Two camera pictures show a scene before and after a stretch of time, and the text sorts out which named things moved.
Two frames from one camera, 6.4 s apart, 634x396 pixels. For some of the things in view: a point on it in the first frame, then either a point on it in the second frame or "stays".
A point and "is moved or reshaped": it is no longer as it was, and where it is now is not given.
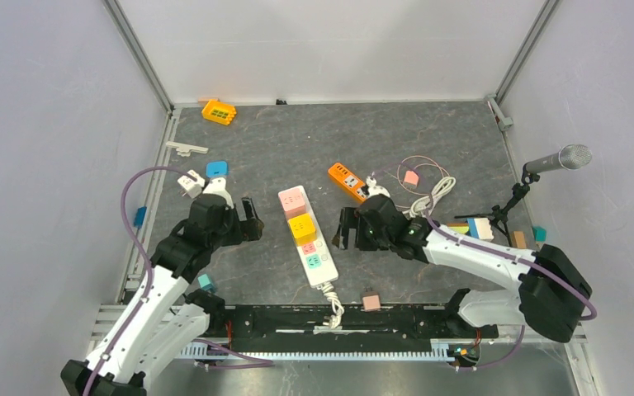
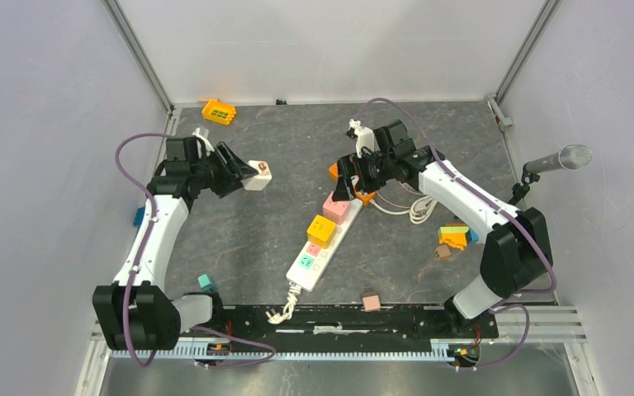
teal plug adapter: [205, 283] stays
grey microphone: [570, 157] stays
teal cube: [139, 216] stays
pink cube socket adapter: [293, 201] to [338, 211]
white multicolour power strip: [316, 256] is moved or reshaped
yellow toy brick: [219, 112] stays
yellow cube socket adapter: [303, 229] to [321, 232]
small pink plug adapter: [371, 300] stays
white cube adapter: [186, 181] is moved or reshaped
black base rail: [403, 324] stays
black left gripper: [248, 230] to [235, 165]
